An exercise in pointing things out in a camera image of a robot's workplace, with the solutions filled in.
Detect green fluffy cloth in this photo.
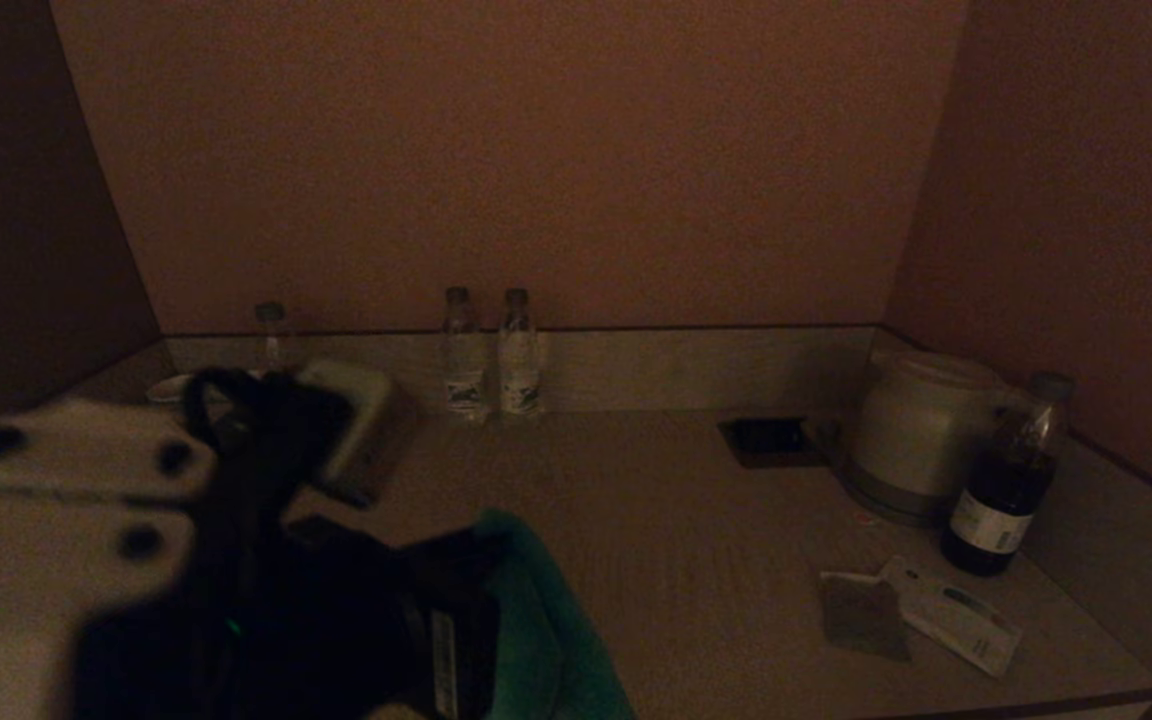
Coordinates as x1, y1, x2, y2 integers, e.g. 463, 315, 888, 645
474, 510, 637, 720

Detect clear water bottle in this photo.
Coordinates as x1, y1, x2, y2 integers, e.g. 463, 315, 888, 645
498, 288, 543, 418
442, 287, 489, 425

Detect white saucer dish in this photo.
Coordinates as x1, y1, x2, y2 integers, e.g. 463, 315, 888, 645
146, 374, 202, 404

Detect amber tea bottle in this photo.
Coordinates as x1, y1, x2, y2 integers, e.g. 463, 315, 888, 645
254, 302, 291, 375

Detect black recessed socket panel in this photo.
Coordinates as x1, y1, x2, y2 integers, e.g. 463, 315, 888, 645
717, 417, 827, 469

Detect grey tea bag sachet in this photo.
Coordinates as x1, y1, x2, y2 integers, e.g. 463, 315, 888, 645
819, 571, 913, 663

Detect grey kettle base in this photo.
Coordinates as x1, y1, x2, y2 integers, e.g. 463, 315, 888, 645
839, 462, 959, 528

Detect white electric kettle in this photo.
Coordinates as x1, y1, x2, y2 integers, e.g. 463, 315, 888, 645
841, 350, 1024, 506

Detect white paper sachet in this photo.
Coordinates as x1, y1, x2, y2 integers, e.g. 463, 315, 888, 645
879, 555, 1025, 679

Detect dark cola bottle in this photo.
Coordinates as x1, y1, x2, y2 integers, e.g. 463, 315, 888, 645
941, 371, 1078, 578

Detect black white-capped wrist camera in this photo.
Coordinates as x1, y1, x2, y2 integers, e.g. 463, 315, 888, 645
0, 358, 419, 720

